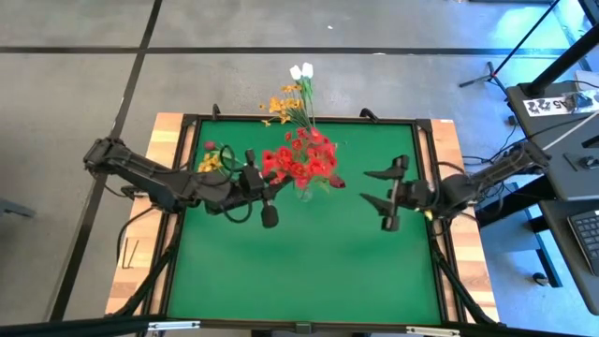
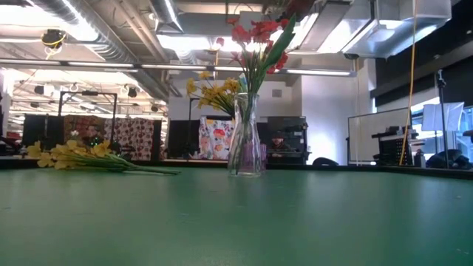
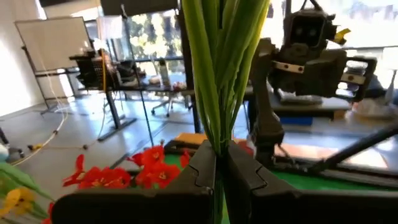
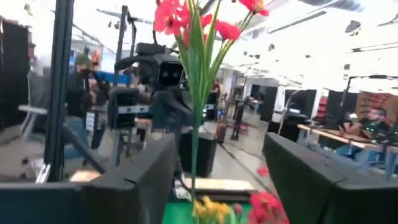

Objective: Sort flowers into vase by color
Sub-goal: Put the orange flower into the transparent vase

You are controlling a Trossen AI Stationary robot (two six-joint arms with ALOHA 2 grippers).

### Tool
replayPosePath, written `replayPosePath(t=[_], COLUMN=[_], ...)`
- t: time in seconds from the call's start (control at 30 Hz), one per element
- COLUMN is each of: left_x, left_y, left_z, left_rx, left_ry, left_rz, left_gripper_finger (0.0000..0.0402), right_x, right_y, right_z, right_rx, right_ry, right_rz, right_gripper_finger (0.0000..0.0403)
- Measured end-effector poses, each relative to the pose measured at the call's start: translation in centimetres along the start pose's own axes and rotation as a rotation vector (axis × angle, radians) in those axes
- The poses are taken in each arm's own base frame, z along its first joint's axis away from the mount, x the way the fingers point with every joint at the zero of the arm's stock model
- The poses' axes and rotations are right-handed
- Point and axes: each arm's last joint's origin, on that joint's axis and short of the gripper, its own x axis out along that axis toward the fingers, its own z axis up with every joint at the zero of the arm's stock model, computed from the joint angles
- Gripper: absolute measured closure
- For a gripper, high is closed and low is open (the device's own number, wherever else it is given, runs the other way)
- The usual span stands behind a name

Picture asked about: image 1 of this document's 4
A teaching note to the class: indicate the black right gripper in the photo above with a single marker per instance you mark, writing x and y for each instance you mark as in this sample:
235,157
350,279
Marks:
416,194

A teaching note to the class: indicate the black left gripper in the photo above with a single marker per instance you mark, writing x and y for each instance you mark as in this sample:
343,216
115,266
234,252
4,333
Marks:
224,194

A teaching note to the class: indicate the red artificial flower bunch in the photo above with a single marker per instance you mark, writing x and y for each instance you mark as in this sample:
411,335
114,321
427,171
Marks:
320,150
281,159

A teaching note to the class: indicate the white artificial tulip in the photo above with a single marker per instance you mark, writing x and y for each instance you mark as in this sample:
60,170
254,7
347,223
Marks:
307,70
295,72

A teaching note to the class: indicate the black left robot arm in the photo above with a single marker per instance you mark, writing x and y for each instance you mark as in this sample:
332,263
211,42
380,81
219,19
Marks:
140,171

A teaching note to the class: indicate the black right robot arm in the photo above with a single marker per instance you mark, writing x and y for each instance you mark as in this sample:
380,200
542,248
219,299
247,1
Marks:
496,171

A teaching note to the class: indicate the clear glass vase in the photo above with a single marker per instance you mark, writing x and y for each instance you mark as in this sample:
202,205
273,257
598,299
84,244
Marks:
305,195

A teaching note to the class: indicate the green table mat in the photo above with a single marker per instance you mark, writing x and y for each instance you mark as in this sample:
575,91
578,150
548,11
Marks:
234,281

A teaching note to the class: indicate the black hex key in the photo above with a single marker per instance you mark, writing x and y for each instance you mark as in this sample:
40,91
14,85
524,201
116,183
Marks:
133,255

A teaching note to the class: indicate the thin black tripod stand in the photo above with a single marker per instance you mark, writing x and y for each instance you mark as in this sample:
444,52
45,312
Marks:
490,75

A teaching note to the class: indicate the black desk base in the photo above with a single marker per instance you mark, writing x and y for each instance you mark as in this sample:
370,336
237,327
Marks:
547,255

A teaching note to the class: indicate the black caster wheel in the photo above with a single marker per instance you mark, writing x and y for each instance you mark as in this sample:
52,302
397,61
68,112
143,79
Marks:
540,279

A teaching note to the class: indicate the white printed paper label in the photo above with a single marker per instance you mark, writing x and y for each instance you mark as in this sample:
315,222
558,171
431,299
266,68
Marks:
543,106

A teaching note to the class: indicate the dark grey desk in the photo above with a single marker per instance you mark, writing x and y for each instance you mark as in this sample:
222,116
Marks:
573,255
573,185

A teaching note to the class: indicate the black computer mouse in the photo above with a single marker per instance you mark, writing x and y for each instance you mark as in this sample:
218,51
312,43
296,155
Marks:
588,162

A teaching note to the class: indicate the black keyboard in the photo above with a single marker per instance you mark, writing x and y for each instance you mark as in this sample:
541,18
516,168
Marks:
589,234

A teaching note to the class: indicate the thick black pole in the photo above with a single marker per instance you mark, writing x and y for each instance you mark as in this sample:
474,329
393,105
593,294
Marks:
561,63

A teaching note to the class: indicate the white box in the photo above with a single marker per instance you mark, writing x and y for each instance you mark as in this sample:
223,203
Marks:
588,79

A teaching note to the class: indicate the grey furniture leg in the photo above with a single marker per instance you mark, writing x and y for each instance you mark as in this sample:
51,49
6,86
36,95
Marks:
14,209

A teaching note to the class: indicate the black metal table frame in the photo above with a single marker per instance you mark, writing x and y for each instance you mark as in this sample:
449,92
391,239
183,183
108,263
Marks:
423,126

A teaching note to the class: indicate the silver metal bracket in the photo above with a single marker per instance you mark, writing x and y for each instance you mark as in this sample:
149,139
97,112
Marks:
173,326
433,331

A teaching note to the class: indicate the black frame beam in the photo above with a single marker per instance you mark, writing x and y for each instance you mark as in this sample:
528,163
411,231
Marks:
70,327

